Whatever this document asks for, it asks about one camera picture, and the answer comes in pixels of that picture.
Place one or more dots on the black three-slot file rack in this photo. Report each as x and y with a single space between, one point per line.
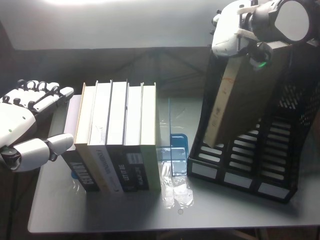
220 176

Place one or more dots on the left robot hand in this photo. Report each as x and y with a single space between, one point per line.
225 32

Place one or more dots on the checkered cover tan book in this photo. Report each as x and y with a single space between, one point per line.
240 105

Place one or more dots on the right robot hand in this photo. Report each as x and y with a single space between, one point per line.
17 125

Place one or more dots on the cream book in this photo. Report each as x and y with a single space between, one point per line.
85 117

